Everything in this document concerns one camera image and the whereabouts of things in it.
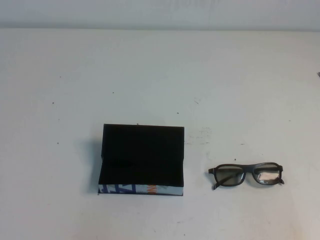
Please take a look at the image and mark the black frame glasses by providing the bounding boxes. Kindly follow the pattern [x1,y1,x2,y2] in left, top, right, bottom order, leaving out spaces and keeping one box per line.
[207,162,285,191]

